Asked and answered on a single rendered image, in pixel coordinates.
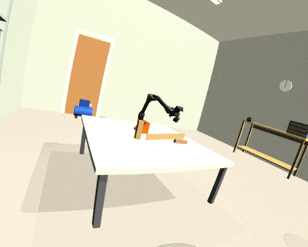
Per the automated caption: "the long wooden rail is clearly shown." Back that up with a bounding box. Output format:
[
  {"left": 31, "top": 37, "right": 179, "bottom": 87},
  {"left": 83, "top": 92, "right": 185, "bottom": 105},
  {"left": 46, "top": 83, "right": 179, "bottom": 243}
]
[{"left": 146, "top": 133, "right": 185, "bottom": 140}]

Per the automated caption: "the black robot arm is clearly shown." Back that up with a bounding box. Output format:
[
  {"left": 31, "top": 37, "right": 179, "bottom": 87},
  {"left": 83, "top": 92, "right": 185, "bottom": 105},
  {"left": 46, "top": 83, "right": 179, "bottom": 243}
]
[{"left": 138, "top": 93, "right": 182, "bottom": 125}]

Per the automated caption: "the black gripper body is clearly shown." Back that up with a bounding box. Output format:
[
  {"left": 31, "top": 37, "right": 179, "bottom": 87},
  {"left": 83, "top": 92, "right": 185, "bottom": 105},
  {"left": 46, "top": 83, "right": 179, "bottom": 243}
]
[{"left": 173, "top": 112, "right": 180, "bottom": 123}]

